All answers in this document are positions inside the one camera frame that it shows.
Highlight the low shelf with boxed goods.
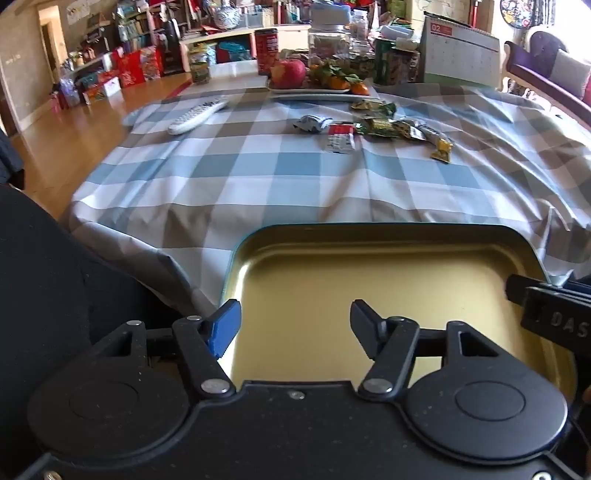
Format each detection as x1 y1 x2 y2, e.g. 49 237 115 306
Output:
51 46 167 112

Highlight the silver vase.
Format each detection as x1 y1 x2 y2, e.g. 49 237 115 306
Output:
212 0 243 29

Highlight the pile of leafy tangerines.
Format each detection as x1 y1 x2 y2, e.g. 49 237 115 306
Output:
308 62 371 97

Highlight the round decorative wall plate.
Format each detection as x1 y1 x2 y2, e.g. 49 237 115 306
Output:
501 0 539 28

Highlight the person's dark clothing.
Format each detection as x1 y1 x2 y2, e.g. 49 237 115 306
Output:
0 185 218 480

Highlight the clear jar with green label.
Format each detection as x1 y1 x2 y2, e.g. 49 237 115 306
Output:
189 46 212 85

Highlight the blue grey checked tablecloth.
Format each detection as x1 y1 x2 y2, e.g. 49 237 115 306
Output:
62 83 591 324

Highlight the silver snack packet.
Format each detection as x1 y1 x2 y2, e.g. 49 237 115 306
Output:
399 117 430 141

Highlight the teal box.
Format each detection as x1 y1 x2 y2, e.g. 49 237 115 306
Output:
217 41 252 63

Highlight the white shelf unit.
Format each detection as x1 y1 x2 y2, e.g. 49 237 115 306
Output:
180 25 310 72

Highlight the gold metal tin tray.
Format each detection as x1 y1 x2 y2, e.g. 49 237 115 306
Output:
222 224 580 402

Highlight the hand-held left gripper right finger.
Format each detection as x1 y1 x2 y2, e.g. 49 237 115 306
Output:
349 299 502 401

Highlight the red white snack packet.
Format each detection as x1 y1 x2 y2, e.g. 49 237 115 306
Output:
322 122 358 154

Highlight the blue white snack packet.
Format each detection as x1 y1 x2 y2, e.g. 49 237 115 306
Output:
294 115 334 134

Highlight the green twisted candy wrapper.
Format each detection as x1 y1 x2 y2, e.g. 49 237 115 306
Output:
350 99 398 117

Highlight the clear glass jar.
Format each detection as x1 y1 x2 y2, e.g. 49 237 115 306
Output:
307 28 352 68

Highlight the white rectangular plate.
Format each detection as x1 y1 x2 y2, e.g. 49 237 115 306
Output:
267 78 380 99

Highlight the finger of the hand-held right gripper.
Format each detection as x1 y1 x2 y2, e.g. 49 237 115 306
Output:
505 273 528 306

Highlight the dark jar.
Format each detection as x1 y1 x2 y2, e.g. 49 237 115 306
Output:
390 46 422 85

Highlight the purple white sofa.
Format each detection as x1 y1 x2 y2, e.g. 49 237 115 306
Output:
503 25 591 127

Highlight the grey cushion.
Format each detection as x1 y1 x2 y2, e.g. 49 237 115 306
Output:
547 48 591 100

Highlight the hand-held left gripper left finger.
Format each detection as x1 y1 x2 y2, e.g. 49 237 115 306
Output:
92 299 242 399

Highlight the white remote control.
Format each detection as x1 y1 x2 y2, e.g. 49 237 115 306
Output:
167 98 229 136

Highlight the blue lidded plastic container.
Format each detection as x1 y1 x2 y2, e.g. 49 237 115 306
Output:
310 2 352 28

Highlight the green crinkled snack packet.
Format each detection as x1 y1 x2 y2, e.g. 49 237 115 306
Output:
355 117 411 139

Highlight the red apple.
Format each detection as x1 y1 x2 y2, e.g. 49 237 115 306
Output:
270 58 308 89

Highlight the red cylindrical can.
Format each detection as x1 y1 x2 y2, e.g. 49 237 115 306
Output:
255 28 280 75

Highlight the green yellow snack packet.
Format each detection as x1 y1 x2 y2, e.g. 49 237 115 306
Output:
422 126 454 162

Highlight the desk calendar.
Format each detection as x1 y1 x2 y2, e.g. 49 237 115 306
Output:
419 16 502 88

